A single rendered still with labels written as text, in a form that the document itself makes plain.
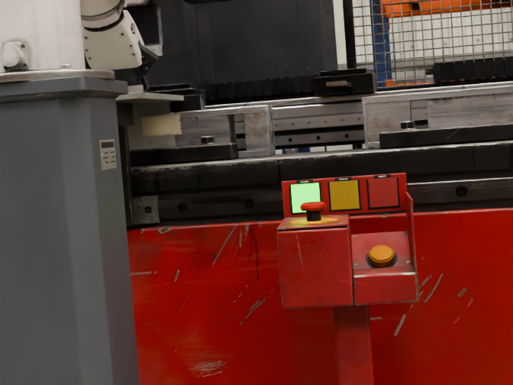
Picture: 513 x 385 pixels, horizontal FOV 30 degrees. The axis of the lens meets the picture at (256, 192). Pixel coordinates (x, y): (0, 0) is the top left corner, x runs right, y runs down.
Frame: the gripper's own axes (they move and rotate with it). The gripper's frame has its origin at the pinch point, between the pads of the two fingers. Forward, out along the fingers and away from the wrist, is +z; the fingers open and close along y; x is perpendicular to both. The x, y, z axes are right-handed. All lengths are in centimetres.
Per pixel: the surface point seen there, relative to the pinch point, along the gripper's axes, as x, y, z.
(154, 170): 16.8, -6.8, 6.3
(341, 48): -355, 2, 251
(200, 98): -1.6, -12.7, 5.6
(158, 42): -9.2, -5.3, -2.8
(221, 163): 16.5, -18.9, 6.0
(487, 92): 2, -65, 7
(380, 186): 27, -47, 4
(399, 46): -355, -34, 255
